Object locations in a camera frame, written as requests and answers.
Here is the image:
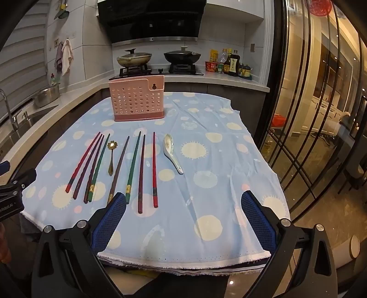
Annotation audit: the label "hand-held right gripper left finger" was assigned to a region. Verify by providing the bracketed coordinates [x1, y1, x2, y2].
[31, 193, 128, 298]

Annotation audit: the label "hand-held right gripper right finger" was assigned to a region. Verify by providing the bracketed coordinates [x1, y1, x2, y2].
[241, 190, 345, 298]

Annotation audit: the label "dark red chopstick gold band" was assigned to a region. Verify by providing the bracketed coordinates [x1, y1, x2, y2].
[83, 135, 105, 204]

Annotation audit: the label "green chopstick with gold band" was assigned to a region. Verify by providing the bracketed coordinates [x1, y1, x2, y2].
[125, 131, 142, 204]
[88, 134, 111, 203]

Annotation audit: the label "red chopstick with dark band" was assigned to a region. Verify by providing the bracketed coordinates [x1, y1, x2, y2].
[153, 132, 159, 208]
[66, 132, 101, 193]

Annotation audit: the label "white ceramic spoon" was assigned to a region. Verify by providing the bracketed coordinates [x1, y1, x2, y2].
[163, 134, 184, 175]

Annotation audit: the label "pink perforated utensil holder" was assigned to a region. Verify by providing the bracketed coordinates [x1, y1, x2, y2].
[108, 75, 166, 122]

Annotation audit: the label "steel sink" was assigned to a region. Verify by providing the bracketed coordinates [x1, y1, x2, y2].
[0, 110, 38, 150]

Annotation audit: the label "brown chopstick with gold band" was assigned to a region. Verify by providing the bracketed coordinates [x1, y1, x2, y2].
[107, 136, 130, 205]

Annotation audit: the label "steel faucet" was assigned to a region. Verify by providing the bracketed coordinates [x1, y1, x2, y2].
[0, 88, 19, 131]

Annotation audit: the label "gold flower spoon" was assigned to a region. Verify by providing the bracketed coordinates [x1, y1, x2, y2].
[107, 141, 115, 176]

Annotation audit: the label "steel pot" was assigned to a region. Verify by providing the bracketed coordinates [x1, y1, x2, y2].
[32, 83, 61, 109]

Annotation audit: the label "blue dotted tablecloth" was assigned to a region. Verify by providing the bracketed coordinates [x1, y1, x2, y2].
[20, 92, 291, 271]

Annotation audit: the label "red bag behind glass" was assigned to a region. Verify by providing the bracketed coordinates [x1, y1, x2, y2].
[272, 113, 288, 128]

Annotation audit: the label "white window blind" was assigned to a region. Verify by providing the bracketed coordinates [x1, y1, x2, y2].
[0, 0, 58, 122]

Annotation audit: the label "purple hanging towel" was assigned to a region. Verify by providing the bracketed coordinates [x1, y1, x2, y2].
[54, 42, 64, 73]

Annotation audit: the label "white hanging towel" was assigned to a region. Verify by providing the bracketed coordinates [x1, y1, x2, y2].
[61, 38, 74, 77]

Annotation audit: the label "glass sliding door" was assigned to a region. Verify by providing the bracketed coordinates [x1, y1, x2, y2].
[256, 0, 367, 220]

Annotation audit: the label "small seasoning jars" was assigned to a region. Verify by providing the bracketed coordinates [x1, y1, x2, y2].
[238, 63, 253, 79]

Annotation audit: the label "dark soy sauce bottle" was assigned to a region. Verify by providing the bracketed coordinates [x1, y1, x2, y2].
[228, 53, 241, 77]

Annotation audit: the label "brown bottle with yellow cap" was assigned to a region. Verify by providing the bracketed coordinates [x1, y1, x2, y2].
[224, 48, 233, 75]

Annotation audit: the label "black gas stove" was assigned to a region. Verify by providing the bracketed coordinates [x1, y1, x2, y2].
[108, 64, 204, 81]

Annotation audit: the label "clear plastic bottle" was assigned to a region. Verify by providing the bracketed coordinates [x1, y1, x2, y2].
[217, 49, 228, 74]

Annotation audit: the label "beige wok with lid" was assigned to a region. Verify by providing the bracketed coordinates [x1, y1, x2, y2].
[116, 48, 153, 69]

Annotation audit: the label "hanging green kitchen utensil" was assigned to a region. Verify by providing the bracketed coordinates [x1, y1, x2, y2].
[54, 0, 70, 20]

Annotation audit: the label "black wok with lid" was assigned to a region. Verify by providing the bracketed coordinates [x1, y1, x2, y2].
[163, 46, 202, 66]

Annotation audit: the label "black range hood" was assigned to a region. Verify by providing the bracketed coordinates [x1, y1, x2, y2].
[97, 0, 207, 48]

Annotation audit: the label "red hanging decoration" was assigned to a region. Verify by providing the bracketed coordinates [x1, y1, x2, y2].
[309, 0, 334, 15]

